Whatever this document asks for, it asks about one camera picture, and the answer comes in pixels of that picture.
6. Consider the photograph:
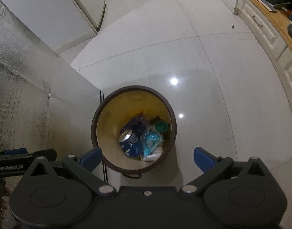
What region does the crushed blue soda can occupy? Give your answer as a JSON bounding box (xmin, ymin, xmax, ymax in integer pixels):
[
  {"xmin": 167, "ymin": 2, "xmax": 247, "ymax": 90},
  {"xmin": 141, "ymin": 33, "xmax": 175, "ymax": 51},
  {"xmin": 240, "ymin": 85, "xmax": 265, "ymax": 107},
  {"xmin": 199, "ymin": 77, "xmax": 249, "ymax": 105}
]
[{"xmin": 118, "ymin": 129, "xmax": 143, "ymax": 158}]

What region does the crumpled paper trash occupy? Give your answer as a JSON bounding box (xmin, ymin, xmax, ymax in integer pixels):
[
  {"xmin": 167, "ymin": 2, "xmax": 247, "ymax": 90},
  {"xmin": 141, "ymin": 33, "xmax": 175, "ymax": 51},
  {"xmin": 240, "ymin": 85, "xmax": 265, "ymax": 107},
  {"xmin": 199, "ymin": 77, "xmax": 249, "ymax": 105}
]
[{"xmin": 141, "ymin": 146, "xmax": 163, "ymax": 162}]

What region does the round brown trash bin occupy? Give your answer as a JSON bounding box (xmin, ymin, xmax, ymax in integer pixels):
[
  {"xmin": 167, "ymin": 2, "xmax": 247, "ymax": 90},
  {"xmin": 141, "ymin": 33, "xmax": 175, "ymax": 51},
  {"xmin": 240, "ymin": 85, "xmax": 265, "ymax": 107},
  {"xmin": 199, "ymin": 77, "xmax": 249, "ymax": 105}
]
[{"xmin": 91, "ymin": 86, "xmax": 176, "ymax": 179}]

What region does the green bottle cap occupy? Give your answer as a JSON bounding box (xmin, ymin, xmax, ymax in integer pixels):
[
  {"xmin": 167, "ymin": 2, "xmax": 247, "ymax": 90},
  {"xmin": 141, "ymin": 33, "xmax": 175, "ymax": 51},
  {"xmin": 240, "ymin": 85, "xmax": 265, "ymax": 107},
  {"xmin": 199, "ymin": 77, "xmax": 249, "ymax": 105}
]
[{"xmin": 155, "ymin": 120, "xmax": 169, "ymax": 134}]

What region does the silver insulated panel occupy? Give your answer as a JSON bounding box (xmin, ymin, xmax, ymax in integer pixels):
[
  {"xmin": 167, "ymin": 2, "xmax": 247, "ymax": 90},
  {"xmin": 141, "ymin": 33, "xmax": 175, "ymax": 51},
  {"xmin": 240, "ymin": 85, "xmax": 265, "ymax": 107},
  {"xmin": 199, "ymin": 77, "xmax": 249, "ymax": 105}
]
[{"xmin": 0, "ymin": 0, "xmax": 100, "ymax": 161}]

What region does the light blue plastic wrapper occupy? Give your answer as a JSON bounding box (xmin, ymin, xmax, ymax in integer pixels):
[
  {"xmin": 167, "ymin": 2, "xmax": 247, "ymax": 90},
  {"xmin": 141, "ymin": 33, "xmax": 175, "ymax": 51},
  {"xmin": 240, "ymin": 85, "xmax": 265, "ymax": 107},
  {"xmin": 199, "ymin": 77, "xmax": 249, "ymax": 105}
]
[{"xmin": 140, "ymin": 126, "xmax": 163, "ymax": 157}]

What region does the white drawer cabinet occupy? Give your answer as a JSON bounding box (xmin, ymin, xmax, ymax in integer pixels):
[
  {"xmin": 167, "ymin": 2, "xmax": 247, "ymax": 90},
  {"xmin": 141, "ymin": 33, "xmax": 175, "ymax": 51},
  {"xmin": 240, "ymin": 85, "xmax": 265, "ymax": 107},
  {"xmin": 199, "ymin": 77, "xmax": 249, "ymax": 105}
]
[{"xmin": 237, "ymin": 0, "xmax": 292, "ymax": 111}]

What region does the white refrigerator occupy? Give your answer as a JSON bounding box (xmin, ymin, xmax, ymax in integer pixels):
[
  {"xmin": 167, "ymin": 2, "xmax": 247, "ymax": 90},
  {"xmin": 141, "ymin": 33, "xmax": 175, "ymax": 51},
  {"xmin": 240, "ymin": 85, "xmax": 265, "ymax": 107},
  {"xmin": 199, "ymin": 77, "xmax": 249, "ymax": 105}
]
[{"xmin": 59, "ymin": 0, "xmax": 107, "ymax": 33}]

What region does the wooden countertop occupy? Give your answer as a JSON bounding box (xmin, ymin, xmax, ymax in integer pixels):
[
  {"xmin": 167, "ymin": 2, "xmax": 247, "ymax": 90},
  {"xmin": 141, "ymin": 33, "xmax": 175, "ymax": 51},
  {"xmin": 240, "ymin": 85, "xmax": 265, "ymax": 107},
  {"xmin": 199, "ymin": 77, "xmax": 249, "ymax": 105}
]
[{"xmin": 238, "ymin": 0, "xmax": 292, "ymax": 60}]

